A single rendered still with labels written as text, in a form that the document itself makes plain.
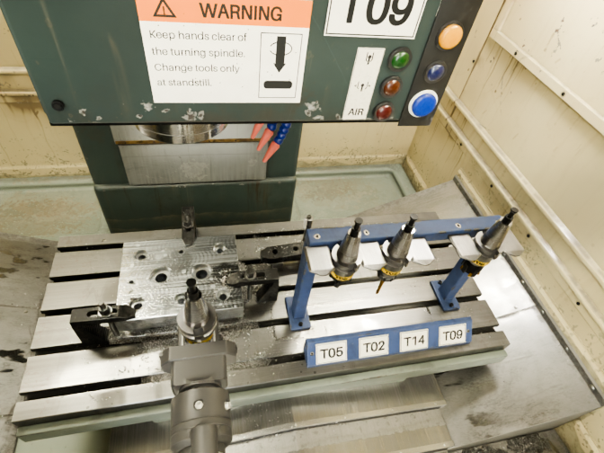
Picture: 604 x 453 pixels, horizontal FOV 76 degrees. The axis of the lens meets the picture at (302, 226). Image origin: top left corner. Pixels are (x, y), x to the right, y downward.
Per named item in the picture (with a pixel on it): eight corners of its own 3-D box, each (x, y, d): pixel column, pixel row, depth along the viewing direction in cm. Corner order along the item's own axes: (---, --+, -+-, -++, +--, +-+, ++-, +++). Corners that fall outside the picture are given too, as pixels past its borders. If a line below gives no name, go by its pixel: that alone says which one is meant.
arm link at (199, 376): (236, 331, 63) (244, 407, 56) (236, 356, 70) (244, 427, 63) (155, 341, 61) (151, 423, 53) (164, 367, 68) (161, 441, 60)
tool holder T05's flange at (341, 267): (352, 247, 82) (354, 240, 81) (364, 270, 79) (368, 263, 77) (324, 253, 80) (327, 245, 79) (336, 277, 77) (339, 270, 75)
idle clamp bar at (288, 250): (345, 259, 118) (349, 247, 113) (262, 273, 111) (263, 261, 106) (340, 247, 121) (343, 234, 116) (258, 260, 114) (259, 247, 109)
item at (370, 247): (388, 270, 79) (389, 268, 78) (363, 272, 77) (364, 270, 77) (377, 243, 83) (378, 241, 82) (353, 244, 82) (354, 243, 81)
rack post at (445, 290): (459, 309, 111) (514, 244, 89) (442, 312, 110) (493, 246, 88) (445, 280, 117) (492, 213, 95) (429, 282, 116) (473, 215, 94)
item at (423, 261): (437, 265, 81) (439, 262, 80) (413, 267, 80) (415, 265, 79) (423, 239, 85) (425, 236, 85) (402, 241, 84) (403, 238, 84)
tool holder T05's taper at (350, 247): (352, 244, 80) (359, 222, 75) (361, 261, 77) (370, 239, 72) (333, 248, 78) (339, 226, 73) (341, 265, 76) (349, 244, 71)
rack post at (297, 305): (311, 329, 102) (331, 262, 80) (290, 332, 100) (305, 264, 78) (303, 296, 108) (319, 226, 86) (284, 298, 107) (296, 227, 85)
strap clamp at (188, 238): (198, 265, 110) (193, 231, 99) (185, 266, 110) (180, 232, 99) (197, 230, 119) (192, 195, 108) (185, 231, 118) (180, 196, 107)
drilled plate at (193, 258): (243, 316, 97) (243, 306, 93) (119, 332, 91) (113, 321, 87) (235, 245, 112) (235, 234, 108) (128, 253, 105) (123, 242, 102)
